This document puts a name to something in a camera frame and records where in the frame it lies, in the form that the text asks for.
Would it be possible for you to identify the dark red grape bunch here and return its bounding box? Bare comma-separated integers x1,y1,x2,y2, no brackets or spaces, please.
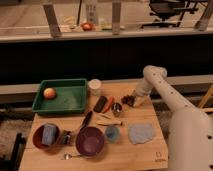
121,95,136,107

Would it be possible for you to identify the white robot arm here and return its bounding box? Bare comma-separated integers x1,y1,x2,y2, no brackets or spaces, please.
133,65,213,171

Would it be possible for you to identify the small metal cup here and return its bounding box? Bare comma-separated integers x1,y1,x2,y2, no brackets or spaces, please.
111,103,122,117

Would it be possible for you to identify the blue plastic cup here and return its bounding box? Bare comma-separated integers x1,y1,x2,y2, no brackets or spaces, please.
105,125,120,143

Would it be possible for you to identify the orange carrot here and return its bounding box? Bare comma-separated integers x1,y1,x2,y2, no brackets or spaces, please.
102,97,114,113

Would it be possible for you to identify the blue cloth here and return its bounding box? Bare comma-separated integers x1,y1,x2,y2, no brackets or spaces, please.
128,123,155,145

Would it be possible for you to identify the black rectangular block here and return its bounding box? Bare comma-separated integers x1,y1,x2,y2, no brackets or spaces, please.
93,96,107,113

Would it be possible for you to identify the yellow banana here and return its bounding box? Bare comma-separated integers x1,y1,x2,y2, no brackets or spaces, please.
96,113,122,126

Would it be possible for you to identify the white lidded jar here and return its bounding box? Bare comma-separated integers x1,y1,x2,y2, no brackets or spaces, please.
88,79,101,96

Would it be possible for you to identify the purple bowl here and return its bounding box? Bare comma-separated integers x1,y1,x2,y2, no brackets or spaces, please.
76,127,105,157

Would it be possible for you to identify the green plastic tray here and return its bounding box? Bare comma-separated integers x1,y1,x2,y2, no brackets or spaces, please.
32,78,87,115

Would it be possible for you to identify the black binder clip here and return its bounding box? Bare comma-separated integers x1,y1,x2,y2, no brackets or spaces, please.
60,130,73,145

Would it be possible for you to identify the orange peach fruit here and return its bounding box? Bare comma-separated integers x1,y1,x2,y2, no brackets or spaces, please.
43,88,56,99

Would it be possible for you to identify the orange fruit on shelf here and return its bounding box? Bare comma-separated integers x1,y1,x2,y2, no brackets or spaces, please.
81,22,93,31

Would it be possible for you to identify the metal fork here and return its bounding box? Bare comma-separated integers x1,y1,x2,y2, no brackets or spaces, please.
60,153,83,160

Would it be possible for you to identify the black office chair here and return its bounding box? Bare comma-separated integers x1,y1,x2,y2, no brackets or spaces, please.
141,0,197,28

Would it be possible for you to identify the blue sponge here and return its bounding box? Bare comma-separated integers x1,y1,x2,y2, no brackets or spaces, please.
42,124,56,146

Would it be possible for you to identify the red bowl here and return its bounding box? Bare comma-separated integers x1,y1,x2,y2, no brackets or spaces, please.
33,123,60,150

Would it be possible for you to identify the black handled knife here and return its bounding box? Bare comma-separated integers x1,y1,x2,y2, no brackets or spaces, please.
80,111,93,130

